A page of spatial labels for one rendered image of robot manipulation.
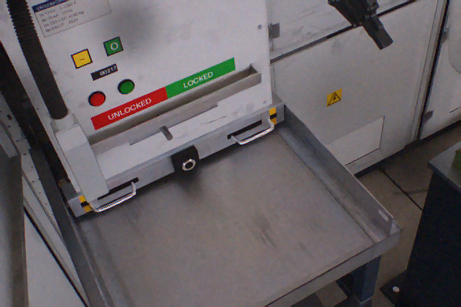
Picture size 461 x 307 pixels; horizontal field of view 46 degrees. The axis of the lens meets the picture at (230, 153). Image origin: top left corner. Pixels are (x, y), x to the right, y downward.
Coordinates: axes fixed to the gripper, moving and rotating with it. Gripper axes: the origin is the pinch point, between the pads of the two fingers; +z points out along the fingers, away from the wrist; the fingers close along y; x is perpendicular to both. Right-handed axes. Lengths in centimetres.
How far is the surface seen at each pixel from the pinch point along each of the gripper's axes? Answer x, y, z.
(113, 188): -60, -28, -2
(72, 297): -75, -106, 8
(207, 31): -33.8, -0.7, -15.6
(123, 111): -53, -12, -12
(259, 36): -22.1, -4.7, -11.7
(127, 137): -55, -13, -7
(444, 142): 87, -101, 31
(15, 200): -78, -43, -14
